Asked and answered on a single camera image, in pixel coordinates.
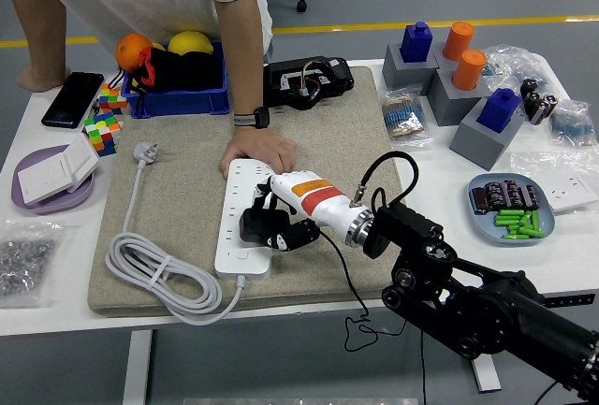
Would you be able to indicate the person's left hand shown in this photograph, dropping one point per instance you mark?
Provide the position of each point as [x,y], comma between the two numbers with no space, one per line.
[257,145]

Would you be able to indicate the person's right hand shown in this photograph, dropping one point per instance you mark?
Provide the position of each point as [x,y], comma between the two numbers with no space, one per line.
[42,78]

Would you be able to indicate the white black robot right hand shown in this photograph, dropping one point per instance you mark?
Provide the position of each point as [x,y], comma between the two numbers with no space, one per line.
[313,199]

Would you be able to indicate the white power strip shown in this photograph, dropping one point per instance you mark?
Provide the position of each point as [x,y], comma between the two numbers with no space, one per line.
[241,264]

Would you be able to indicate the person's left forearm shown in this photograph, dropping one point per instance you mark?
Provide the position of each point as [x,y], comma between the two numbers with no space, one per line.
[243,59]

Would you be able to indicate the person's right forearm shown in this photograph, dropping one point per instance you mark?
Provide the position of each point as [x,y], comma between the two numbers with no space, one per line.
[39,17]

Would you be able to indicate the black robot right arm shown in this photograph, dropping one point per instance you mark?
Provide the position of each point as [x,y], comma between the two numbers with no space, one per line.
[407,227]

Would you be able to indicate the black grey wristwatch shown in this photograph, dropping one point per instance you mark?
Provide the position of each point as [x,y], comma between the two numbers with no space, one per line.
[252,117]

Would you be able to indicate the black smartphone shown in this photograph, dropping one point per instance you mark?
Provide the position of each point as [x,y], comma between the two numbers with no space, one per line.
[72,98]

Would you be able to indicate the beige fabric mat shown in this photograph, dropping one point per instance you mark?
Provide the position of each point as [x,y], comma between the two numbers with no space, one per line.
[327,143]

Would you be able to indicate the small colourful puzzle cube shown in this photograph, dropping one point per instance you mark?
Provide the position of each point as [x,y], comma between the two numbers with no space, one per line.
[112,98]

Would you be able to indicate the blue plastic bin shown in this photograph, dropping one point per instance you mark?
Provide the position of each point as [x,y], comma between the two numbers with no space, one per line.
[187,103]

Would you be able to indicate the large colourful puzzle cube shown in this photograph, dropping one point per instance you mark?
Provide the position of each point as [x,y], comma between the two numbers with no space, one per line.
[103,134]

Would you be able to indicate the orange fruit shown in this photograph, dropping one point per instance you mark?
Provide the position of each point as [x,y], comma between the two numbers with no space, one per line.
[131,49]

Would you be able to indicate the small yellow fruit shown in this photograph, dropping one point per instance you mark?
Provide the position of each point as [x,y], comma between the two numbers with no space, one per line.
[159,46]

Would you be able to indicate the yellow lemon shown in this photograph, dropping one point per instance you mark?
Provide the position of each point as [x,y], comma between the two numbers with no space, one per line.
[189,44]

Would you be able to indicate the bag of striped resistors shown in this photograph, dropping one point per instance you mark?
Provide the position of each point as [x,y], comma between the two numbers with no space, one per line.
[404,117]

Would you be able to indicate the purple plate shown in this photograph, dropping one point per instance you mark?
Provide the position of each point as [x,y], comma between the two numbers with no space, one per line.
[70,201]

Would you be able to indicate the grey block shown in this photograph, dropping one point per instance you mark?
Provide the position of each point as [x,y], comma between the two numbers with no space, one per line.
[398,73]
[442,64]
[477,148]
[449,105]

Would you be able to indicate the brown black capacitor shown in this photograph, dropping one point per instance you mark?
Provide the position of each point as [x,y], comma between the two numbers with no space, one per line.
[480,200]
[531,197]
[496,195]
[513,193]

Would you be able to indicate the blue-grey plate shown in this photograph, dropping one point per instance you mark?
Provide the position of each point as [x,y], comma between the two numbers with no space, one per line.
[486,232]

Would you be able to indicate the blue peg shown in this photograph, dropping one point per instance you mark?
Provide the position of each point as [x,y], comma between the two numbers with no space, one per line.
[416,45]
[498,112]

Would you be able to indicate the green battery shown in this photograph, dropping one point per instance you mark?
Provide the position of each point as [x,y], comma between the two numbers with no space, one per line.
[517,237]
[533,233]
[526,219]
[512,213]
[519,232]
[507,223]
[507,218]
[536,220]
[517,228]

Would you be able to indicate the orange cylinder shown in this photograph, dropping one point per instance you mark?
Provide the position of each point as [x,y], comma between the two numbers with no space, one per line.
[470,70]
[458,40]

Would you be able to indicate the clear plastic bag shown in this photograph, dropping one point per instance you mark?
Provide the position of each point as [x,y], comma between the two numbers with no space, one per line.
[529,162]

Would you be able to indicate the white table leg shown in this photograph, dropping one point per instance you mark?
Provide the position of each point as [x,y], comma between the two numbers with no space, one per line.
[486,377]
[138,367]

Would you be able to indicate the clear bag of blue resistors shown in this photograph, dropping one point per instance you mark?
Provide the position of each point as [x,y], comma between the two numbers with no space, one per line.
[573,124]
[515,61]

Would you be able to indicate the black table control panel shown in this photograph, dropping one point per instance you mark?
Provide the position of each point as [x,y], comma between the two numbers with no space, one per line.
[571,301]

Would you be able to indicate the white wall switch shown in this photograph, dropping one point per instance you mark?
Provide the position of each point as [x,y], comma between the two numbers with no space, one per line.
[44,180]
[82,159]

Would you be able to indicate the white wall socket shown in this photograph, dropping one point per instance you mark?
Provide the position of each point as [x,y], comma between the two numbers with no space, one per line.
[568,190]

